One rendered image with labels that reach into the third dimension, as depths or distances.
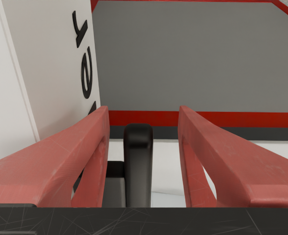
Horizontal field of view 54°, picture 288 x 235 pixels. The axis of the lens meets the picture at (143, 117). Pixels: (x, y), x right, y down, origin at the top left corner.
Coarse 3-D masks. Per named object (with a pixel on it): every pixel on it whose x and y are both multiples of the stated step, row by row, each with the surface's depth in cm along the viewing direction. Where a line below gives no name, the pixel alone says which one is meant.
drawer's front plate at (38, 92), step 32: (0, 0) 6; (32, 0) 8; (64, 0) 11; (0, 32) 7; (32, 32) 8; (64, 32) 11; (0, 64) 7; (32, 64) 8; (64, 64) 11; (96, 64) 19; (0, 96) 8; (32, 96) 8; (64, 96) 11; (96, 96) 19; (0, 128) 8; (32, 128) 8; (64, 128) 11
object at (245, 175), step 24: (192, 120) 10; (192, 144) 10; (216, 144) 8; (240, 144) 8; (192, 168) 11; (216, 168) 7; (240, 168) 6; (264, 168) 6; (192, 192) 11; (216, 192) 7; (240, 192) 6; (264, 192) 5
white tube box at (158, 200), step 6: (156, 198) 35; (162, 198) 36; (168, 198) 36; (174, 198) 36; (180, 198) 36; (156, 204) 35; (162, 204) 35; (168, 204) 35; (174, 204) 35; (180, 204) 35
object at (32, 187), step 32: (96, 128) 10; (0, 160) 7; (32, 160) 7; (64, 160) 7; (96, 160) 12; (0, 192) 5; (32, 192) 5; (64, 192) 7; (96, 192) 11; (0, 224) 5; (32, 224) 5; (64, 224) 5; (96, 224) 5; (128, 224) 5; (160, 224) 5; (192, 224) 5; (224, 224) 5; (256, 224) 5
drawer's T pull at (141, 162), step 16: (128, 128) 11; (144, 128) 11; (128, 144) 11; (144, 144) 11; (128, 160) 11; (144, 160) 11; (80, 176) 12; (112, 176) 12; (128, 176) 12; (144, 176) 12; (112, 192) 13; (128, 192) 13; (144, 192) 13
